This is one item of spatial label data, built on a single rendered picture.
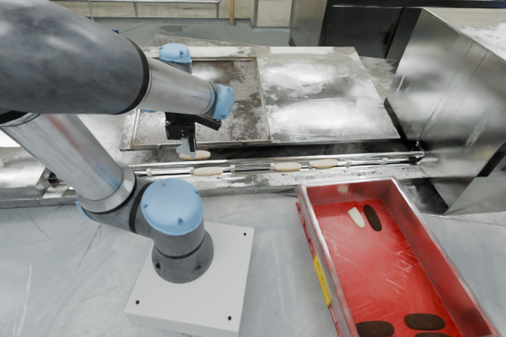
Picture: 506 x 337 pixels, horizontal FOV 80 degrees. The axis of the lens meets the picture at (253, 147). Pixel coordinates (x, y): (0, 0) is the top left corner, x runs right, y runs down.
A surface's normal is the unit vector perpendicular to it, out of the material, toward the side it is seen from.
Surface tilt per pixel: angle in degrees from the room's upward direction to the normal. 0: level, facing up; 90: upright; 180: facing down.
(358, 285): 0
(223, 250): 0
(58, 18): 36
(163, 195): 8
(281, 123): 10
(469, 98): 90
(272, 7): 90
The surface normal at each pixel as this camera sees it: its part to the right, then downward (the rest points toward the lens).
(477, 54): -0.99, 0.04
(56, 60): 0.59, 0.26
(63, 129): 0.90, 0.34
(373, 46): 0.11, 0.68
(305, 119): 0.07, -0.61
